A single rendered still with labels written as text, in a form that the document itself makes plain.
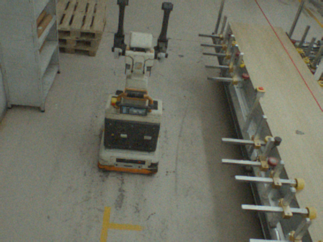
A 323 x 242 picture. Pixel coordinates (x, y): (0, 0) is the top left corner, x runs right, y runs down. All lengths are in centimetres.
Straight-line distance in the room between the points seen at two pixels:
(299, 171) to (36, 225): 230
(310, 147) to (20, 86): 316
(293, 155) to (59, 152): 239
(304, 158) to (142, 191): 158
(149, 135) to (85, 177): 82
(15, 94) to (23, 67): 44
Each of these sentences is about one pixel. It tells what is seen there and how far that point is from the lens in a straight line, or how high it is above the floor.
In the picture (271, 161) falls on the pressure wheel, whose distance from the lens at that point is 296.
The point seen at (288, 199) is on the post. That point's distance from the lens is 257.
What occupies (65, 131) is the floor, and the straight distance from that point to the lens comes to 418.
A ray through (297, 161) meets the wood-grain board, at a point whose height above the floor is 90.
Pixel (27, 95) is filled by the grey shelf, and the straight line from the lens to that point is 436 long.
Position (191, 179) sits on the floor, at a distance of 380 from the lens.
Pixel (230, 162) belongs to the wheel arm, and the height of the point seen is 86.
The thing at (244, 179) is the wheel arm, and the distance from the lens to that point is 266.
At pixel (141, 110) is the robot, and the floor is 88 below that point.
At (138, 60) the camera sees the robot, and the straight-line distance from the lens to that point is 327.
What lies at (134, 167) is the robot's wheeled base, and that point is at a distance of 362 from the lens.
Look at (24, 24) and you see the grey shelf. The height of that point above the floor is 118.
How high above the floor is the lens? 288
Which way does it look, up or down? 37 degrees down
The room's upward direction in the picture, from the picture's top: 8 degrees clockwise
